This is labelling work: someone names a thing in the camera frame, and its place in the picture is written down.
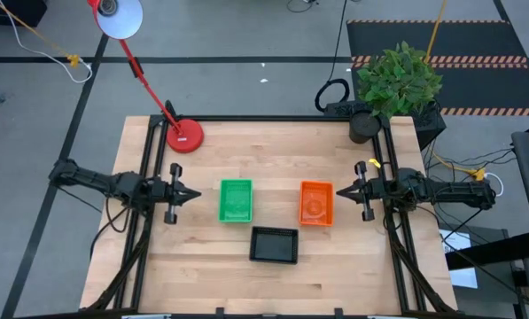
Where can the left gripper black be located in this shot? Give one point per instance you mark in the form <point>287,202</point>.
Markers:
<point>162,192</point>

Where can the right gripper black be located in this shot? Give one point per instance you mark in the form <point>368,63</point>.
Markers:
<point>372,192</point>

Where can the orange plastic slotted basket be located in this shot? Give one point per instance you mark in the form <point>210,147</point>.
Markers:
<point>316,204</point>

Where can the green plastic slotted basket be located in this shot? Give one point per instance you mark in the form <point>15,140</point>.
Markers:
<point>235,201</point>

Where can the black plastic slotted basket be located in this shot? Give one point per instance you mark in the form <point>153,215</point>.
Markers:
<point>274,246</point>

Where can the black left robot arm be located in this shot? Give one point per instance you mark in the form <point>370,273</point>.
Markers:
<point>100,181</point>

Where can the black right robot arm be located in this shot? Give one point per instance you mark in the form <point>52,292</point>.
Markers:
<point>445,192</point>

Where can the yellow tape tag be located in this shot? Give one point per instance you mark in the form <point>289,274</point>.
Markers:
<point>374,163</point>

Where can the red desk lamp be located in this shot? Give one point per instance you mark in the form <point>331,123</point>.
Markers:
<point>185,136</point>

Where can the potted green plant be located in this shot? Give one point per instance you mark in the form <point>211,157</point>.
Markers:
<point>397,80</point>

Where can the white paper sheet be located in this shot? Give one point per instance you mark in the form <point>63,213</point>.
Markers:
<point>461,272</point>

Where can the black floor tape strip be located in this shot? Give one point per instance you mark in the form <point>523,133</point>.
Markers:
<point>202,59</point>
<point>47,199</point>

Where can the black metal beam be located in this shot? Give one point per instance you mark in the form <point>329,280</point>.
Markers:
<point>494,252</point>

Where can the black mat with orange stripes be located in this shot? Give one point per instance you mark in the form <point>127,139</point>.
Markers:
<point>476,40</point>

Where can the black box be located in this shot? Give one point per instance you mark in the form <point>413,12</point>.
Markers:
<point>11,11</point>

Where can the black aluminium table frame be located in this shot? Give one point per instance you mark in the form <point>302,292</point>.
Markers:
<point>146,146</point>

